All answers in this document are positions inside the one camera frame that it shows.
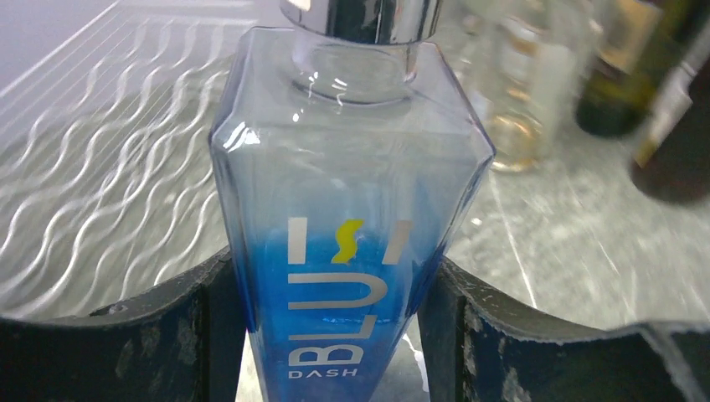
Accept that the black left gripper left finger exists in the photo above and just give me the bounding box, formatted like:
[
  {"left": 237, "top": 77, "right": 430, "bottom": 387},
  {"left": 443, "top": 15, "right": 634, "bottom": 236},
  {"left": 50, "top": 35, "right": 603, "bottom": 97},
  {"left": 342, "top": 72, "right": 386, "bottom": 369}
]
[{"left": 1, "top": 249, "right": 245, "bottom": 401}]

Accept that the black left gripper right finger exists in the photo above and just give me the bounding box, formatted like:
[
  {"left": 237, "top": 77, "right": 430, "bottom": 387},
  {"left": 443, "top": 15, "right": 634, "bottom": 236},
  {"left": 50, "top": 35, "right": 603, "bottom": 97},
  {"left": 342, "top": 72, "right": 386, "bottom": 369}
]
[{"left": 418, "top": 259, "right": 709, "bottom": 401}]

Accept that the blue clear bottle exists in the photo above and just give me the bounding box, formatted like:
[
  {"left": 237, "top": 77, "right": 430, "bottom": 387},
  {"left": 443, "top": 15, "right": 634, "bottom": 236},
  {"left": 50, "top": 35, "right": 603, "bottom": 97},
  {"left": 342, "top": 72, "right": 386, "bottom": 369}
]
[{"left": 208, "top": 1, "right": 495, "bottom": 401}]

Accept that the green bottle silver foil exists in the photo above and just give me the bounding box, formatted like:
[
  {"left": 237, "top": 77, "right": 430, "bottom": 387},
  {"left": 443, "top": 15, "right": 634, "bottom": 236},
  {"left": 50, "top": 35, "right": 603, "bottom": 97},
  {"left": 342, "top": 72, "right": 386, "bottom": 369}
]
[{"left": 574, "top": 0, "right": 706, "bottom": 140}]

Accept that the brown bottle gold foil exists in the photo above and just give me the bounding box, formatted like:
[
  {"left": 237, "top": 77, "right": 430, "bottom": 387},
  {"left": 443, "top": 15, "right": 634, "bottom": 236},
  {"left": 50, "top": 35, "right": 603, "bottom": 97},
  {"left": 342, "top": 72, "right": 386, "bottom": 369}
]
[{"left": 630, "top": 34, "right": 709, "bottom": 204}]

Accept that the white wire wine rack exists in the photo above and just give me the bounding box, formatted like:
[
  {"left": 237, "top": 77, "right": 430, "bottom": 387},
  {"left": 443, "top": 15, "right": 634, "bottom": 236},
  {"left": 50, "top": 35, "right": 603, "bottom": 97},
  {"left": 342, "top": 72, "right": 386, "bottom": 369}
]
[{"left": 1, "top": 1, "right": 268, "bottom": 321}]

